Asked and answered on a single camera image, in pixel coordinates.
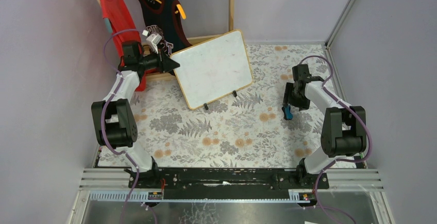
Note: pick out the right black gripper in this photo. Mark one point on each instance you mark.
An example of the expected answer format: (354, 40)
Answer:
(290, 97)

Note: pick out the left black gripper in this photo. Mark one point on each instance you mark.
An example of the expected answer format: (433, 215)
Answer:
(162, 62)

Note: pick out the blue whiteboard eraser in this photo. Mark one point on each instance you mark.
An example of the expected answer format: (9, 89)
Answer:
(287, 114)

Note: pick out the yellow framed whiteboard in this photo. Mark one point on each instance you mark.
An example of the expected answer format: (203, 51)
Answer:
(213, 69)

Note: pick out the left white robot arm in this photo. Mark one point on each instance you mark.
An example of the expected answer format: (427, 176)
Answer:
(114, 122)

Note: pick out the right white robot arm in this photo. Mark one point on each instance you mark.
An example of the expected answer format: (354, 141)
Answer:
(342, 132)

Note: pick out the wooden clothes rack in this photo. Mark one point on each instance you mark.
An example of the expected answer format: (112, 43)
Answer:
(206, 20)

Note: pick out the dark navy basketball jersey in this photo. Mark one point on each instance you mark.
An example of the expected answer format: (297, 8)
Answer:
(164, 18)

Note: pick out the red tank top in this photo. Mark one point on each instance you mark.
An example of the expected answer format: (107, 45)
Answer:
(121, 20)

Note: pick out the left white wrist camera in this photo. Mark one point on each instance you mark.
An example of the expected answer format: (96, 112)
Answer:
(152, 40)

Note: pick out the aluminium frame rails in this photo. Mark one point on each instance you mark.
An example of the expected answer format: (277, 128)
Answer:
(381, 56)

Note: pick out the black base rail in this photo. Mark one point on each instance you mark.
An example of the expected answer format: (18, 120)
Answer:
(211, 181)

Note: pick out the white slotted cable duct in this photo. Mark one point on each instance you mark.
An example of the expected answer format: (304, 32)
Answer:
(288, 196)

